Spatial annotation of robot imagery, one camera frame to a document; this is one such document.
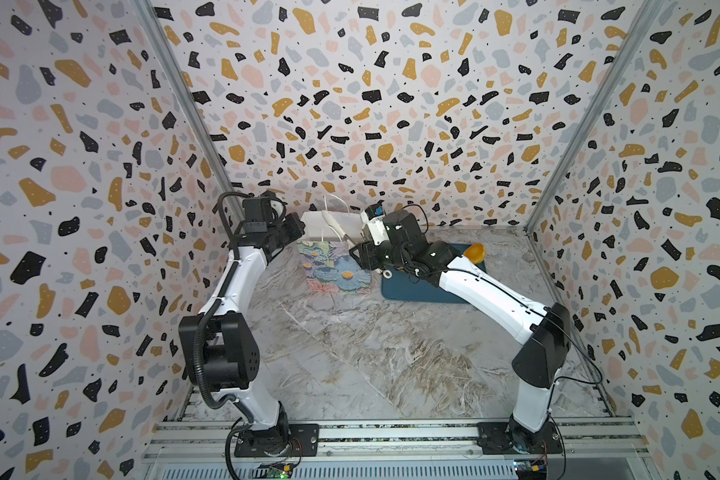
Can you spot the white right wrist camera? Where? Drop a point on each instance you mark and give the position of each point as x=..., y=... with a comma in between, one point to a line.
x=372, y=216

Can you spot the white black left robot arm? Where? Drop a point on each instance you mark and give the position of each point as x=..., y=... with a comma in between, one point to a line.
x=221, y=354

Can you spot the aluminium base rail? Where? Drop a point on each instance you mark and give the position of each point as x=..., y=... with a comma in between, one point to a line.
x=574, y=448

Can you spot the teal rectangular tray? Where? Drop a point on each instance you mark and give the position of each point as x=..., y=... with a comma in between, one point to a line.
x=403, y=287

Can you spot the small round orange bun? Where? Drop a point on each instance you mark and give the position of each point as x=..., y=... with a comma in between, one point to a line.
x=475, y=253

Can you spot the circuit board right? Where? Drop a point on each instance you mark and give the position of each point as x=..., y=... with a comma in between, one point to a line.
x=530, y=469

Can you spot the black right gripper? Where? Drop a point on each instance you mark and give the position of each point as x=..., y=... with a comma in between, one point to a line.
x=371, y=253

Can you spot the floral paper gift bag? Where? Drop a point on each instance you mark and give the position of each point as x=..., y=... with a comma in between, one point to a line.
x=326, y=261

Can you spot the green circuit board left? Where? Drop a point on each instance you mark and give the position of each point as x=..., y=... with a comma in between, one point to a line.
x=279, y=471

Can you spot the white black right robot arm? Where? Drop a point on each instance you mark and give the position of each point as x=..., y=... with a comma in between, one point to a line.
x=543, y=333

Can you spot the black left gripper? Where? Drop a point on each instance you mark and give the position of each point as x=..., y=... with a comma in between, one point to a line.
x=294, y=225

